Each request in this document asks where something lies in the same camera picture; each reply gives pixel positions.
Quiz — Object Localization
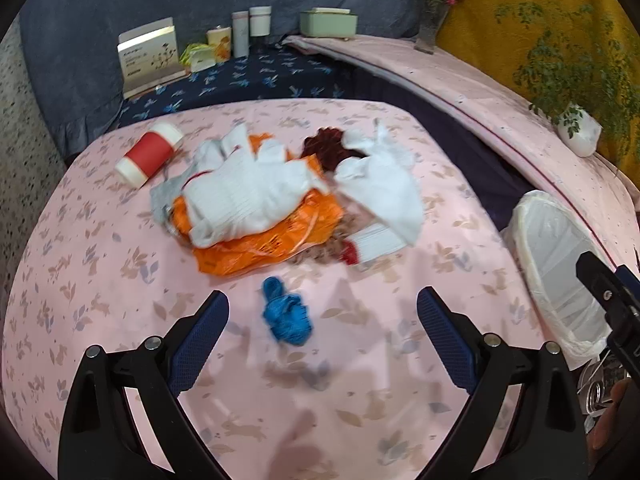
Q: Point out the navy floral cloth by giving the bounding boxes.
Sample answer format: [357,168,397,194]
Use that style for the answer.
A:
[115,47,354,128]

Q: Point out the yellow small box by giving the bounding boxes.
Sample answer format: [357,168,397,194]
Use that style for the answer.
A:
[206,26,232,64]

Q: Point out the dark red scrunchie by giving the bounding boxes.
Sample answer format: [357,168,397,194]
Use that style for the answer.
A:
[302,127,364,172]

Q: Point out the beige scrunchie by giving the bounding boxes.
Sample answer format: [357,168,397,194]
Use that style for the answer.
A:
[288,214,368,264]

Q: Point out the red white paper cup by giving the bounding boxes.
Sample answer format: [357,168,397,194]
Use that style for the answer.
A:
[115,122,184,190]

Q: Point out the grey drawstring pouch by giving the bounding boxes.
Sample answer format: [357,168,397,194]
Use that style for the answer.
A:
[151,165,196,224]

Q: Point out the white lined trash bin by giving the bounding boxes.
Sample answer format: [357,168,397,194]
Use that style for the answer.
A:
[501,190,611,370]

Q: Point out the tall white bottle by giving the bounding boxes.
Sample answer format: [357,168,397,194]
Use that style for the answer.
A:
[232,11,250,58]

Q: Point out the blue woven strap scrap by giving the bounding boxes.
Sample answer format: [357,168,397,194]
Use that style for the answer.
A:
[262,276,312,347]

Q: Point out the green plant white pot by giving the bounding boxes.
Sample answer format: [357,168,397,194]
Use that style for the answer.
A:
[495,1,639,165]

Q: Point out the yellow backdrop cloth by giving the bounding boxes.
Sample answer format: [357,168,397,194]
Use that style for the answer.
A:
[437,0,639,101]

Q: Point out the pink floral tablecloth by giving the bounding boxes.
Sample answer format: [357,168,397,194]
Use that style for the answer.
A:
[2,99,544,479]

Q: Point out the glass vase pink flowers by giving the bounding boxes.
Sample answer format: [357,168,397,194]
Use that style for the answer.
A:
[414,0,461,54]

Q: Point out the pink sofa cover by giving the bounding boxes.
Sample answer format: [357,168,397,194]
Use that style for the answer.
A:
[285,35,639,271]

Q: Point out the right hand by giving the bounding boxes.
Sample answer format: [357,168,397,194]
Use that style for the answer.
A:
[587,378,639,469]

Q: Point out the green yellow small packet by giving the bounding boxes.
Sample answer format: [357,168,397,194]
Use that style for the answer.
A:
[179,44,217,73]

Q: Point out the white sock with red cuff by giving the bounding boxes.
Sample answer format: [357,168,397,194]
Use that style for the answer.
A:
[334,120,424,266]

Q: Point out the white sock large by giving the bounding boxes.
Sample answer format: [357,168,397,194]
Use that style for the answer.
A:
[181,124,330,248]

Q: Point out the blue grey backdrop cloth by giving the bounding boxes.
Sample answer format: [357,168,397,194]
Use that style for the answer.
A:
[20,0,419,157]

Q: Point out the mint green tissue box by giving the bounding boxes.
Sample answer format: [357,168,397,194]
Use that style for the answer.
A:
[299,8,358,39]

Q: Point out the orange plastic snack bag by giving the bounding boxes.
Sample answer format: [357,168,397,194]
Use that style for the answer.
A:
[170,134,344,278]

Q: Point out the white jar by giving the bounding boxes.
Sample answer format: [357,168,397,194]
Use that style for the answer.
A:
[248,6,271,38]

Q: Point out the white product box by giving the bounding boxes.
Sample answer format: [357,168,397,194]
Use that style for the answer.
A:
[117,18,186,99]

